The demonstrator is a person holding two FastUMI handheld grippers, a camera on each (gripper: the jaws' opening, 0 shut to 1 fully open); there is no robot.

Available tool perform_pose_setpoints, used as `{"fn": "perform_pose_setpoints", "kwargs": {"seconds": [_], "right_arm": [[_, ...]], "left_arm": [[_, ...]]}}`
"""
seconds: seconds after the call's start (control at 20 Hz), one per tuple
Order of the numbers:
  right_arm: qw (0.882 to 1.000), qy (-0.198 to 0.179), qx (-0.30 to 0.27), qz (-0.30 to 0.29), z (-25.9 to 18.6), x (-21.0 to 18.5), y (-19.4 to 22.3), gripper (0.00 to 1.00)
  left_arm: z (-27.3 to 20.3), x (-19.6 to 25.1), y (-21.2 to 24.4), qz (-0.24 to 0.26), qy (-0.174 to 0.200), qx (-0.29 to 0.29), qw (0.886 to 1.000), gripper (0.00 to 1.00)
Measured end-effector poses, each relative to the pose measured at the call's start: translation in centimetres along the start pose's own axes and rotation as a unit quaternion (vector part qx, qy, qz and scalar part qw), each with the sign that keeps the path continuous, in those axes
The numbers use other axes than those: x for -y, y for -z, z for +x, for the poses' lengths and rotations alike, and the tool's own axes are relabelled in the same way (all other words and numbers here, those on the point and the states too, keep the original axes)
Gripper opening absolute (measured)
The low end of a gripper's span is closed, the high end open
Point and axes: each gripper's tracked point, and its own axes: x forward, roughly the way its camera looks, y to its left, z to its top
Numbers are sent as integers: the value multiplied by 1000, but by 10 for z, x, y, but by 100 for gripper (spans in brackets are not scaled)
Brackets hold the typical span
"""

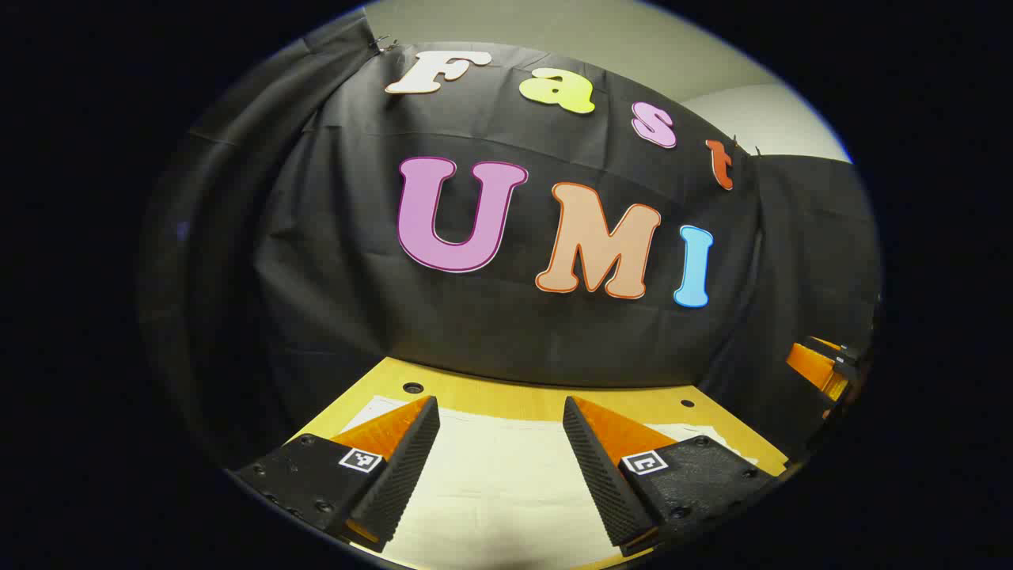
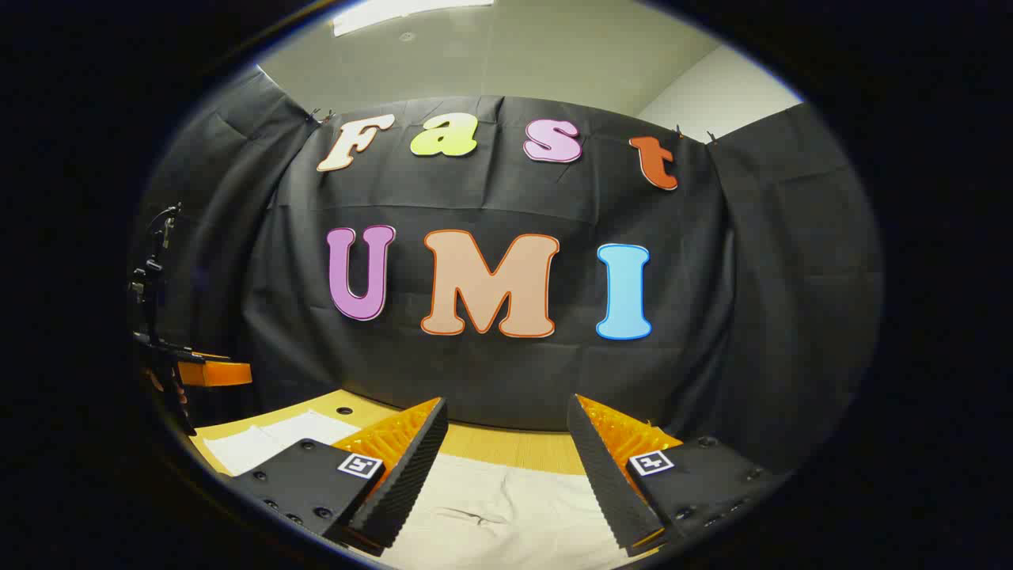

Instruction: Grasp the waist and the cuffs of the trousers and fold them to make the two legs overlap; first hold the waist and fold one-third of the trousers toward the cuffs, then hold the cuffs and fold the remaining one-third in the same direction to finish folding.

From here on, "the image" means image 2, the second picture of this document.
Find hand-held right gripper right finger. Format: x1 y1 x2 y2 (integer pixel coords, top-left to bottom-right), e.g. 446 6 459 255
566 393 794 557

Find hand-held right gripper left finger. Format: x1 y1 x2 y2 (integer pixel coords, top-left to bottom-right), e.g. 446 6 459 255
228 396 450 551

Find cream white jeans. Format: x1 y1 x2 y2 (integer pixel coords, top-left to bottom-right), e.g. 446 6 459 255
204 410 659 570

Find black backdrop cloth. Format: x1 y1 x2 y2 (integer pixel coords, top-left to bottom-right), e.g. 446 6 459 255
131 67 883 476

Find ceiling light panel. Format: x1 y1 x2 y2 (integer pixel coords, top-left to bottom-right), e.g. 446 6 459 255
331 0 496 38

